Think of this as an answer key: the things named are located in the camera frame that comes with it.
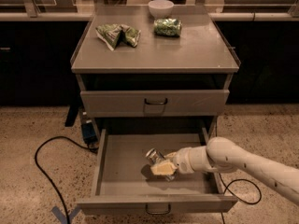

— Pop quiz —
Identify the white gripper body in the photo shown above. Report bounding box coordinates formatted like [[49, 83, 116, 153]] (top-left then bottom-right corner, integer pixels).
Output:
[[173, 147, 208, 175]]

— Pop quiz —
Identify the silver blue redbull can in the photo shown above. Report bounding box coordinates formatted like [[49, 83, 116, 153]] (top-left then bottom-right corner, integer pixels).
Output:
[[146, 148, 175, 181]]

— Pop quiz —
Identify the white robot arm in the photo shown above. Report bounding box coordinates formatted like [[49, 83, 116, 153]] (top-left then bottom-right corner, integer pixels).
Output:
[[146, 137, 299, 204]]

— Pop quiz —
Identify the open grey middle drawer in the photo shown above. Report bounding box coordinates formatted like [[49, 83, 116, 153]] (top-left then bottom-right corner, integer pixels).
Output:
[[78, 131, 237, 215]]

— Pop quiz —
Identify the grey drawer cabinet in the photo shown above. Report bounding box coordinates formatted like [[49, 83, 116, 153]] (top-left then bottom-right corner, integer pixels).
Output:
[[72, 5, 239, 133]]

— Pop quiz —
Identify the closed grey top drawer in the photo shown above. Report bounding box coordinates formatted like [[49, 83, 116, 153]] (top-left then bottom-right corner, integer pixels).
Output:
[[81, 90, 229, 118]]

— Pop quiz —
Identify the blue power box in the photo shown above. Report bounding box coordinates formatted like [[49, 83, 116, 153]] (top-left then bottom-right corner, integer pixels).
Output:
[[81, 120, 97, 145]]

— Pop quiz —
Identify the green crumpled chip bag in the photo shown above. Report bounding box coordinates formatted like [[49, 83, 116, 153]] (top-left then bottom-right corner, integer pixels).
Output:
[[154, 19, 182, 37]]

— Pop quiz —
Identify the green white snack bag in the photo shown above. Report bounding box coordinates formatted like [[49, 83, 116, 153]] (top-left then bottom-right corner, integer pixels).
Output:
[[95, 24, 141, 50]]

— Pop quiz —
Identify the white ceramic bowl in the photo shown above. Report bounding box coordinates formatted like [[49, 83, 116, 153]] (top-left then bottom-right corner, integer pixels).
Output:
[[148, 0, 174, 19]]

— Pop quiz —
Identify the black floor cable right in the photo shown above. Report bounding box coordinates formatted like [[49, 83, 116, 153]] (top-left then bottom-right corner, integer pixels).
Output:
[[214, 119, 263, 224]]

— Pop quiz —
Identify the black floor cable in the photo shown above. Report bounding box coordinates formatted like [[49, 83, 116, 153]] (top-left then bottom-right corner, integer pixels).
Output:
[[34, 135, 99, 224], [214, 119, 263, 224]]

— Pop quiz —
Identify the black floor cable left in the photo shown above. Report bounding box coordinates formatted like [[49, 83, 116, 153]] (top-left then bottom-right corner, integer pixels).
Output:
[[34, 135, 99, 224]]

